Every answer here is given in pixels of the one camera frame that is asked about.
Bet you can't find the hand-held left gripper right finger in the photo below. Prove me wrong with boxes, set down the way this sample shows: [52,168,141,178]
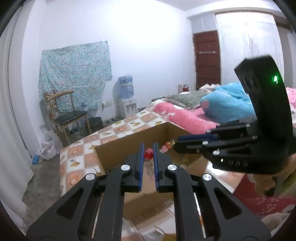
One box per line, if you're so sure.
[153,142,271,241]

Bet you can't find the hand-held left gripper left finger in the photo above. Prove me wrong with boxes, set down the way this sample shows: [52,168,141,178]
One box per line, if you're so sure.
[26,142,145,241]

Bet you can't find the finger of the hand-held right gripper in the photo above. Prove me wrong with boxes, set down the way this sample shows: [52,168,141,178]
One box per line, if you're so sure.
[173,137,258,161]
[177,123,258,142]

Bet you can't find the red pink bead bracelet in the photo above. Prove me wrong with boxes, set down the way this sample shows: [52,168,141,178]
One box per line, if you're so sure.
[144,138,175,161]

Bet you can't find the brown cardboard box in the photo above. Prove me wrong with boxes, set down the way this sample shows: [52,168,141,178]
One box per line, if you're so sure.
[92,122,208,223]

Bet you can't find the pink floral blanket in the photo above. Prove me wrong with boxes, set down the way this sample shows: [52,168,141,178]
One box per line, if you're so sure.
[153,87,296,136]

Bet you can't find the grey blanket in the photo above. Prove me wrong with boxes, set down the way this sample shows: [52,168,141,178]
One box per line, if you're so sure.
[151,89,208,109]

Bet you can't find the blue plush pillow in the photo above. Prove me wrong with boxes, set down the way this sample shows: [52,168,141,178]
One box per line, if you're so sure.
[200,82,258,123]

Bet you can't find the white water dispenser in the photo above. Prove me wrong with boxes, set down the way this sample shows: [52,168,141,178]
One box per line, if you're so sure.
[116,97,138,120]

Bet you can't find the dark trash bin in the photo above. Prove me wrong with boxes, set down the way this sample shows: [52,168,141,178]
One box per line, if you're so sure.
[88,116,104,135]

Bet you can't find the brown wooden door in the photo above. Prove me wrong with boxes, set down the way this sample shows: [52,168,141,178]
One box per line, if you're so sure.
[193,30,221,91]

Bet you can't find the wooden chair dark seat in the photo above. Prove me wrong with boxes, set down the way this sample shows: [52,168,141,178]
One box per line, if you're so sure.
[44,90,93,146]

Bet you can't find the white plastic bag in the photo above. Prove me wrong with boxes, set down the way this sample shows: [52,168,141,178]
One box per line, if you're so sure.
[37,131,60,160]

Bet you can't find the light blue floral sheet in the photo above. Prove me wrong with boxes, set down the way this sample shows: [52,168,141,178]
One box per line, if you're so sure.
[38,40,113,112]

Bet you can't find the white curtain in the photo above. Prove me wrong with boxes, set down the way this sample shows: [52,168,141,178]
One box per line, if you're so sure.
[0,35,35,209]

